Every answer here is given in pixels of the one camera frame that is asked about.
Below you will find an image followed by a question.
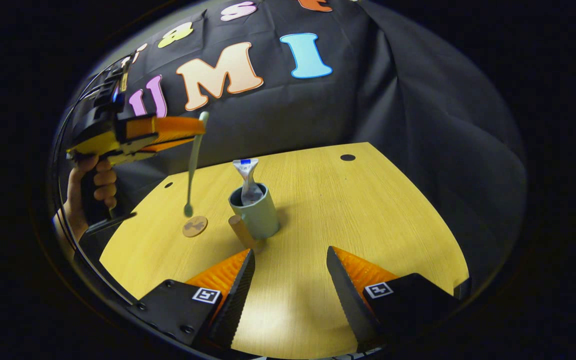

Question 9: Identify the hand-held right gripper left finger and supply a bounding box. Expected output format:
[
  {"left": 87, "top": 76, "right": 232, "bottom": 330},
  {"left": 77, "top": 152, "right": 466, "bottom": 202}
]
[{"left": 127, "top": 248, "right": 256, "bottom": 351}]

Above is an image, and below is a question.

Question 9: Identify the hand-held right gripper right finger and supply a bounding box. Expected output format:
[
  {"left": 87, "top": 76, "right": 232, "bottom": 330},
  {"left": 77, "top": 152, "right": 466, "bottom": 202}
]
[{"left": 326, "top": 246, "right": 461, "bottom": 353}]

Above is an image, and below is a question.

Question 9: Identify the pale green toothbrush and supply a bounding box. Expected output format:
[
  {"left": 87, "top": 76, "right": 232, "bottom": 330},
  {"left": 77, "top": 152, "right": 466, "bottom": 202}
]
[{"left": 184, "top": 111, "right": 210, "bottom": 218}]

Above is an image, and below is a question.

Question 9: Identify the round cork coaster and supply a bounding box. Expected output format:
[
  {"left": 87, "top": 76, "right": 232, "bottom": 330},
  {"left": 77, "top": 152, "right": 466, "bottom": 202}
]
[{"left": 182, "top": 215, "right": 209, "bottom": 238}]

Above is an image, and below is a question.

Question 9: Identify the pale green cup wooden handle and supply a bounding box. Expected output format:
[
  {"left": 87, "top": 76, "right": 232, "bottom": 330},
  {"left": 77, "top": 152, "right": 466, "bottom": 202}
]
[{"left": 228, "top": 182, "right": 281, "bottom": 253}]

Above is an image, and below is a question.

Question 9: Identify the white toothpaste tube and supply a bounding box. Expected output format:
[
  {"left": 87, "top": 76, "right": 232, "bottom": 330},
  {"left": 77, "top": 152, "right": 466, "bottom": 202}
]
[{"left": 232, "top": 158, "right": 265, "bottom": 207}]

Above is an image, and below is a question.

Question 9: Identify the wooden desktop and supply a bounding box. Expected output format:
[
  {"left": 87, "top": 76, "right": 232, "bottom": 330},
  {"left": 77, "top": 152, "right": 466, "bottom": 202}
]
[{"left": 99, "top": 142, "right": 470, "bottom": 360}]

